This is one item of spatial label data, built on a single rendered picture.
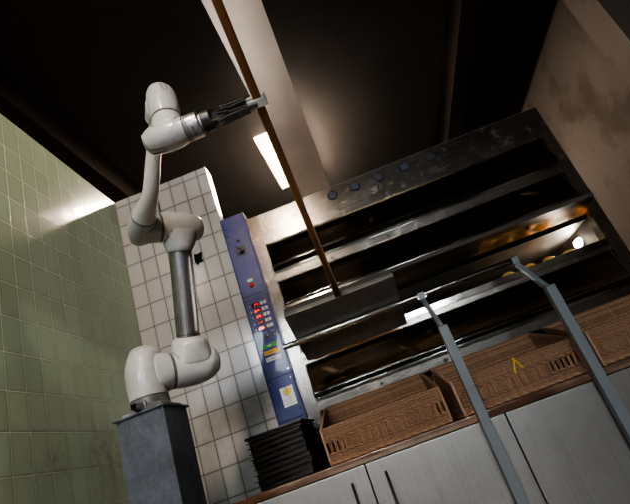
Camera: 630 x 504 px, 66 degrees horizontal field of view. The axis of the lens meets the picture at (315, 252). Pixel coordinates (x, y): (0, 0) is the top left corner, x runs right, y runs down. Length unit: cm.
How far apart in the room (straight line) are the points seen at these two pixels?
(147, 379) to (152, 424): 18
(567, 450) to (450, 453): 44
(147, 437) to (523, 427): 146
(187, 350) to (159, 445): 39
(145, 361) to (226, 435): 90
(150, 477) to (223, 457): 89
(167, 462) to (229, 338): 109
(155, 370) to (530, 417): 151
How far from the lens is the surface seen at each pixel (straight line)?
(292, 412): 272
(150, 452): 202
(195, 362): 215
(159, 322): 310
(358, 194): 302
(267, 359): 278
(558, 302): 224
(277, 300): 287
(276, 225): 303
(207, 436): 289
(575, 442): 224
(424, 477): 215
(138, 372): 210
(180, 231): 216
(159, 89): 186
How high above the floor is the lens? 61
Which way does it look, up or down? 22 degrees up
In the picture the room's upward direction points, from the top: 20 degrees counter-clockwise
